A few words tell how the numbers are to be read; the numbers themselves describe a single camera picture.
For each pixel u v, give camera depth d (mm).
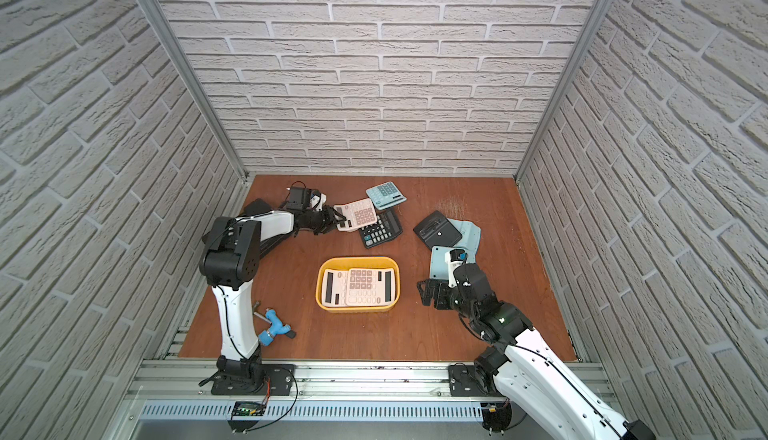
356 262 918
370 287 873
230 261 563
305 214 872
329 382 757
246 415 711
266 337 788
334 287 870
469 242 978
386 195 1104
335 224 971
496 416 694
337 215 974
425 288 686
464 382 727
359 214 1033
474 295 575
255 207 1041
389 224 1025
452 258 706
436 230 983
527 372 485
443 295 679
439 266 955
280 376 738
